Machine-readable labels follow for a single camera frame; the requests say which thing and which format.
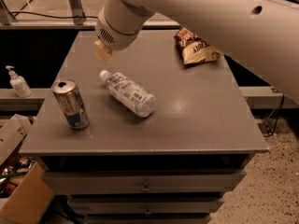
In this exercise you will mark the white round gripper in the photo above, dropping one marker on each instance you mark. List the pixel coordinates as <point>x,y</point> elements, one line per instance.
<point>112,38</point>

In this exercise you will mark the clear plastic water bottle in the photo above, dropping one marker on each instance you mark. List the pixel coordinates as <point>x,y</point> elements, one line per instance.
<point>129,93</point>

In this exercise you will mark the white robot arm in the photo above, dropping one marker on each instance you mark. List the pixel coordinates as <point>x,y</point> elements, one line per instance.
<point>262,35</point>

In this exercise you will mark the white pump dispenser bottle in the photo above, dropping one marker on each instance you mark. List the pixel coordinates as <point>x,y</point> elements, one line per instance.
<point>18,83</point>

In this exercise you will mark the silver blue drink can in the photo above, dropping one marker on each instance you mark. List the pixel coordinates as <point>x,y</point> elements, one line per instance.
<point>69,99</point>

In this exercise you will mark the brown chip bag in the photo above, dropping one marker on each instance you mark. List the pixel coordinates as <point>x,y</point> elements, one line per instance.
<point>193,49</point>

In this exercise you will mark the grey drawer cabinet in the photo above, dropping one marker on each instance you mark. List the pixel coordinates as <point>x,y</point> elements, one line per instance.
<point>191,150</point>

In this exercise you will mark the top drawer knob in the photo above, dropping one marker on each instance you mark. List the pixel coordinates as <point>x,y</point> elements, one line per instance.
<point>146,188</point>

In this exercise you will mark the drawer knob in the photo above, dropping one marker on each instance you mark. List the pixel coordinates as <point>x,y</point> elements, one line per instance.
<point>146,188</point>
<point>147,212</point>

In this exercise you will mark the cardboard box with items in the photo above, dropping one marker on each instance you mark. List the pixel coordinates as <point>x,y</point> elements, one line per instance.
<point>28,197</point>

